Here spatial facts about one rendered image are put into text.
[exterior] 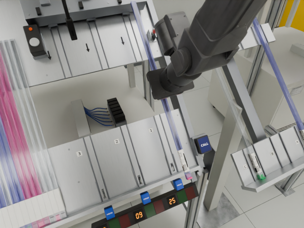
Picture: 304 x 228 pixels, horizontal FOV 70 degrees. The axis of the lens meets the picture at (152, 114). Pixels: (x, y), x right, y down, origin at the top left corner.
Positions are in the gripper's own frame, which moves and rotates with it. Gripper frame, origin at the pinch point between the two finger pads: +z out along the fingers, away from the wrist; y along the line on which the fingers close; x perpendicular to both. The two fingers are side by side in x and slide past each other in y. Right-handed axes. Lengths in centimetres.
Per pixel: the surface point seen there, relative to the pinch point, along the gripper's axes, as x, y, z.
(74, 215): 25.2, 31.0, 8.1
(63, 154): 8.9, 29.8, 10.0
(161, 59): -11.3, -7.6, 11.7
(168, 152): 18.3, 0.2, 10.5
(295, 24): -61, -270, 169
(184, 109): 6.9, -8.7, 9.3
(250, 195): 70, -59, 68
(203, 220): 70, -23, 66
